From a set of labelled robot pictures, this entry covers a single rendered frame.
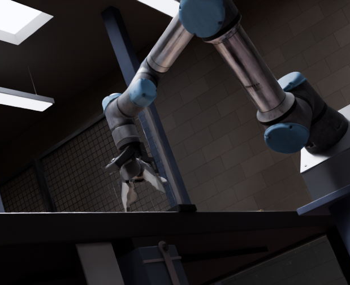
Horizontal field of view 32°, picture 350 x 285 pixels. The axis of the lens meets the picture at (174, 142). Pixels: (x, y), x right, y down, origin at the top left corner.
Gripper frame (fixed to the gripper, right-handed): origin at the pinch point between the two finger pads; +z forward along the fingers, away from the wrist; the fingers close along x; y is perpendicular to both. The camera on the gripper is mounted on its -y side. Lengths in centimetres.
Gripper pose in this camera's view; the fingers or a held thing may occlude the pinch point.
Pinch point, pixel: (145, 204)
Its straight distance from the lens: 176.6
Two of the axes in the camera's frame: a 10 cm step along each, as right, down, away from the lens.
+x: -7.3, 4.6, 5.1
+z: 3.3, 8.9, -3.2
